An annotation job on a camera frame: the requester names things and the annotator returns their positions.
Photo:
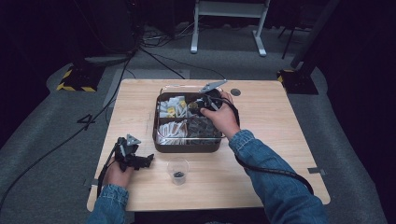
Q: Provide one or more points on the grey tape strip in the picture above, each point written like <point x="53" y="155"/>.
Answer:
<point x="317" y="170"/>
<point x="91" y="182"/>

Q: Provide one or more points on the white metal stand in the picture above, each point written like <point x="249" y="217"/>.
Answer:
<point x="229" y="9"/>

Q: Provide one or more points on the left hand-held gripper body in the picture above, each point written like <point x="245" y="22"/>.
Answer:
<point x="126" y="152"/>

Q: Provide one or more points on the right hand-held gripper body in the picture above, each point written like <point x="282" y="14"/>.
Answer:
<point x="211" y="99"/>

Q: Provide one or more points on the person's right hand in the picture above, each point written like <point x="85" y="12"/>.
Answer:
<point x="221" y="119"/>

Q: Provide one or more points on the person's left hand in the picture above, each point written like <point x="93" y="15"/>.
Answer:
<point x="116" y="177"/>

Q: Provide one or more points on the pile of white yellow packets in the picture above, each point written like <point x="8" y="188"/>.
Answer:
<point x="172" y="107"/>

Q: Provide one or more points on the pile of white brown sachets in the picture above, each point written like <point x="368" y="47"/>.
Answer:
<point x="172" y="132"/>

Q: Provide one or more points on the brown divided box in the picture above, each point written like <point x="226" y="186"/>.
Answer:
<point x="186" y="147"/>

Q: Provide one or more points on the black round table grommet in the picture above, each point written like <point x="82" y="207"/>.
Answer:
<point x="235" y="92"/>

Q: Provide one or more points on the clear plastic cup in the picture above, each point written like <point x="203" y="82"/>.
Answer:
<point x="178" y="169"/>

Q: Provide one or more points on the small dark capsule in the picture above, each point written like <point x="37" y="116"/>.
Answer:
<point x="178" y="174"/>

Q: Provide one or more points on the thin black stand leg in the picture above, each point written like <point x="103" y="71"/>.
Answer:
<point x="289" y="43"/>

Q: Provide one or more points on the hazard striped stand base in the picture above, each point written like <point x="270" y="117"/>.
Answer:
<point x="79" y="79"/>
<point x="297" y="82"/>

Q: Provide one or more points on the dark slanted pole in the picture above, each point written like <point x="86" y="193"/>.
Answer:
<point x="314" y="34"/>

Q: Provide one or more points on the pile of dark packets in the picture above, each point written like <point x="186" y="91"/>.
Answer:
<point x="202" y="130"/>

